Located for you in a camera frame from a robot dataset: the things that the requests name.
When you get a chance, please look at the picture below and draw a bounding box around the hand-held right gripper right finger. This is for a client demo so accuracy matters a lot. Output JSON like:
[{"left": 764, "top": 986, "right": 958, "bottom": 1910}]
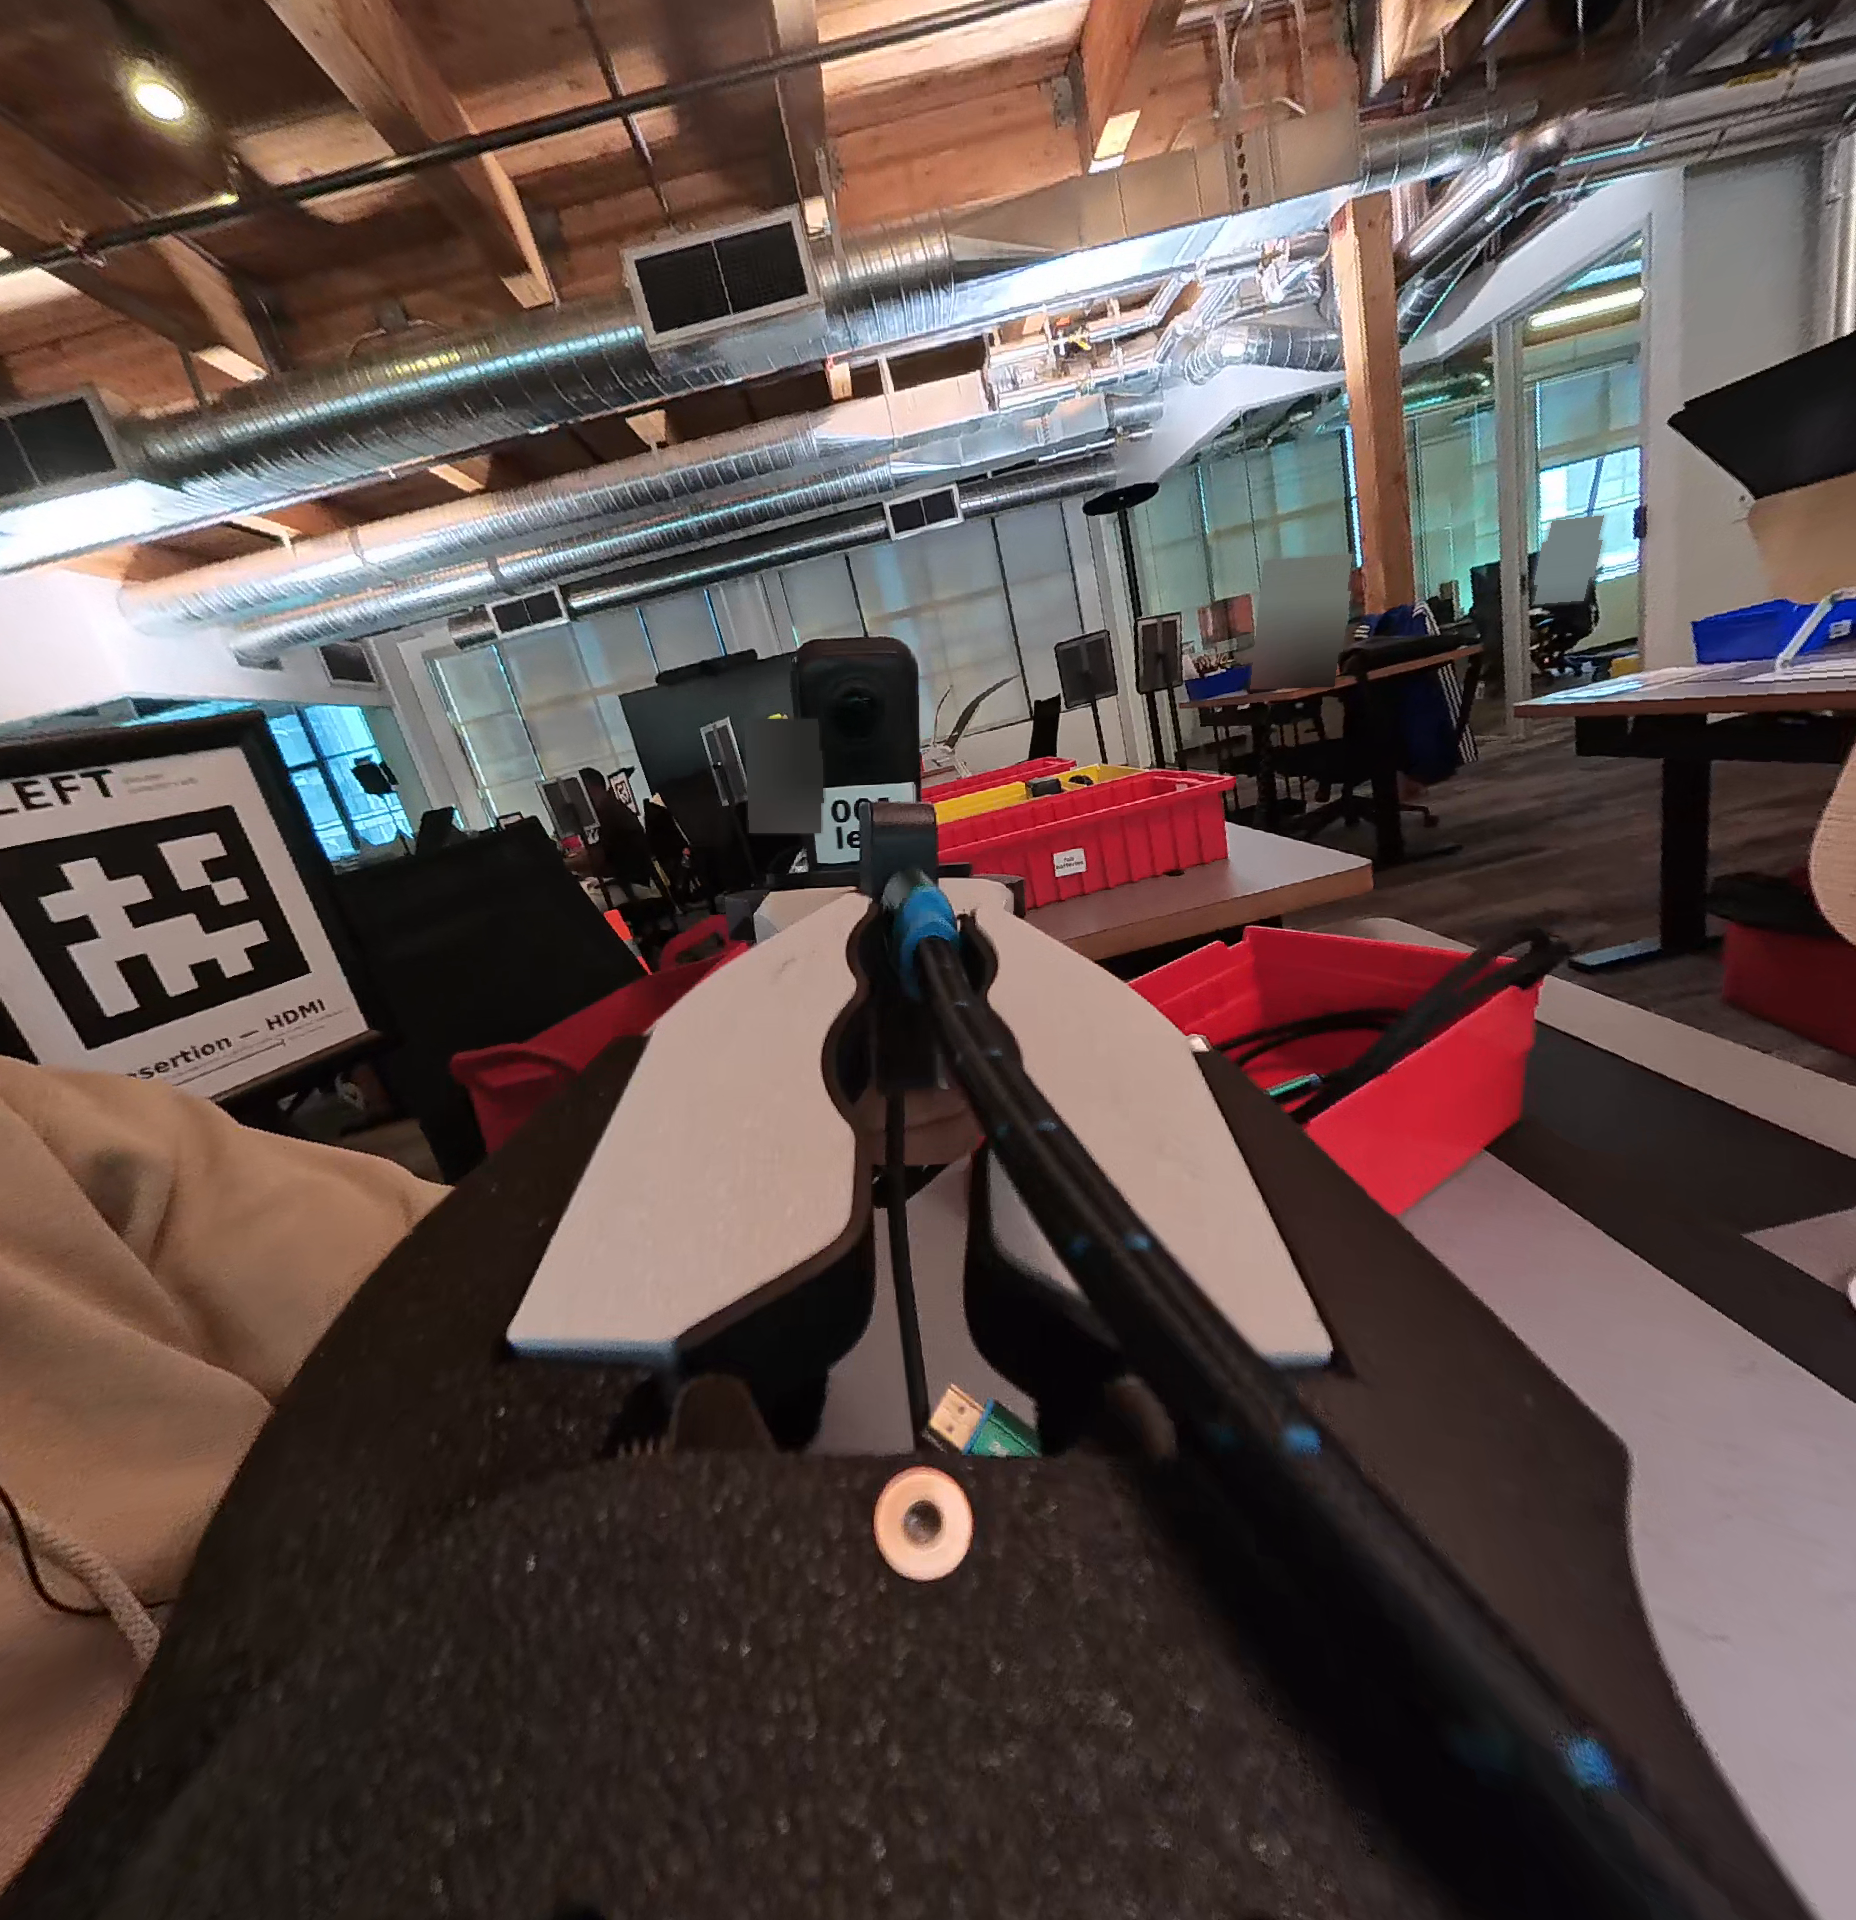
[{"left": 950, "top": 885, "right": 1339, "bottom": 1369}]

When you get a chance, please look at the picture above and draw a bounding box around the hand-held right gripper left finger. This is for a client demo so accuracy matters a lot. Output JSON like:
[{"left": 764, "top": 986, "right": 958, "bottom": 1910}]
[{"left": 507, "top": 895, "right": 879, "bottom": 1369}]

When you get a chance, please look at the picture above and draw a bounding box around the small black usb hub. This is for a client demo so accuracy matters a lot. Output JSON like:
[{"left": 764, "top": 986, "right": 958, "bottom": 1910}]
[{"left": 860, "top": 800, "right": 948, "bottom": 1101}]

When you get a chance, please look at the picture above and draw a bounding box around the thin black hub cable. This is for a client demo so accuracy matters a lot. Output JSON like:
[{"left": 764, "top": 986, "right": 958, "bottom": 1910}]
[{"left": 885, "top": 1081, "right": 932, "bottom": 1453}]

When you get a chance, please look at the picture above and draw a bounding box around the red plastic divider bin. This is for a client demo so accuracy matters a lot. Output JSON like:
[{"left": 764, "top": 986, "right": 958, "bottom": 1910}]
[{"left": 1129, "top": 926, "right": 1545, "bottom": 1219}]

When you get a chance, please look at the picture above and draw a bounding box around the long red labelled bin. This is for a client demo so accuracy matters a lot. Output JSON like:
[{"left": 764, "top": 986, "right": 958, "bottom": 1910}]
[{"left": 926, "top": 762, "right": 1241, "bottom": 913}]

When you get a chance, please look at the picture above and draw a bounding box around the black display screen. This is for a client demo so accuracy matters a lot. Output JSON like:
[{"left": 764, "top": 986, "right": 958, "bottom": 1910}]
[{"left": 622, "top": 655, "right": 812, "bottom": 895}]

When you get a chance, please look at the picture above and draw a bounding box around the red flexible tub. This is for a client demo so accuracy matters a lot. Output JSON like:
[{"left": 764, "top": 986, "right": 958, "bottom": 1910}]
[{"left": 451, "top": 917, "right": 754, "bottom": 1191}]

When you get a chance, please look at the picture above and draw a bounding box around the black fabric screen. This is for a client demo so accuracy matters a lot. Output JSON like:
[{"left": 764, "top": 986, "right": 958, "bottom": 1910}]
[{"left": 332, "top": 817, "right": 632, "bottom": 1186}]

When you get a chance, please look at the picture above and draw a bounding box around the black floor lamp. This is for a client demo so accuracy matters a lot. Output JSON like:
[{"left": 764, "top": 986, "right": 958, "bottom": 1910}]
[{"left": 1085, "top": 479, "right": 1174, "bottom": 772}]

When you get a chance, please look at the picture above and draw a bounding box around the wooden top office desk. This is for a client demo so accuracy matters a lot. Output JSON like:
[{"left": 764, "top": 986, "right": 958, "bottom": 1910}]
[
  {"left": 1514, "top": 660, "right": 1856, "bottom": 969},
  {"left": 1180, "top": 642, "right": 1487, "bottom": 874}
]

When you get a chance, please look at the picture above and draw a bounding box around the black office chair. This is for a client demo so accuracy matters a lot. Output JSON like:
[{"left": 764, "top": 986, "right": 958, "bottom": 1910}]
[{"left": 1338, "top": 637, "right": 1475, "bottom": 834}]

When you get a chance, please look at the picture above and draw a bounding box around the white ceiling air vent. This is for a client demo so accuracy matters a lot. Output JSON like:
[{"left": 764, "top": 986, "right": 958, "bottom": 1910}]
[
  {"left": 0, "top": 392, "right": 132, "bottom": 514},
  {"left": 622, "top": 207, "right": 822, "bottom": 350}
]

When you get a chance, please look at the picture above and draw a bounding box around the person's beige hoodie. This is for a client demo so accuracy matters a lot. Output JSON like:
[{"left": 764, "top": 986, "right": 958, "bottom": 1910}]
[{"left": 0, "top": 1049, "right": 454, "bottom": 1920}]

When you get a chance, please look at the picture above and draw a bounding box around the white printed tag sign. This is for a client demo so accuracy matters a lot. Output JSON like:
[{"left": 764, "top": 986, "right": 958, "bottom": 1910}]
[{"left": 0, "top": 709, "right": 388, "bottom": 1107}]

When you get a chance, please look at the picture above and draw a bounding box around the red storage bin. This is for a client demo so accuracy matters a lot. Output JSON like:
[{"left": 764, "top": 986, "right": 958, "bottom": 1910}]
[{"left": 1717, "top": 874, "right": 1856, "bottom": 1041}]

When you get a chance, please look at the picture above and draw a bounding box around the black plywood backdrop board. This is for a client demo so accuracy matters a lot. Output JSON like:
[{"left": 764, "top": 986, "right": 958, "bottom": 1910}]
[
  {"left": 1666, "top": 329, "right": 1856, "bottom": 606},
  {"left": 1808, "top": 718, "right": 1856, "bottom": 962}
]

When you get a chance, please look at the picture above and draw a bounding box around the blue plastic bin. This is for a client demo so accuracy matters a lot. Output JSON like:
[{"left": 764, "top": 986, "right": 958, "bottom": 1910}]
[{"left": 1691, "top": 597, "right": 1856, "bottom": 666}]

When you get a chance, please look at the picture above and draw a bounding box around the silver ventilation duct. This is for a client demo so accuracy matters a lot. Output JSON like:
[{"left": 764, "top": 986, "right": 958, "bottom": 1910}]
[{"left": 110, "top": 194, "right": 1372, "bottom": 498}]

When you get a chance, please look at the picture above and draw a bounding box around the wooden support post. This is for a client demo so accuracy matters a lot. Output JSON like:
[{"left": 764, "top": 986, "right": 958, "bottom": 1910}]
[{"left": 1329, "top": 192, "right": 1419, "bottom": 610}]

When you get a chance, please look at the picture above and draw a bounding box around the thin black wire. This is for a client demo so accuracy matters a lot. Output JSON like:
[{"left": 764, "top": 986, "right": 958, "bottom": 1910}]
[{"left": 0, "top": 1440, "right": 119, "bottom": 1622}]

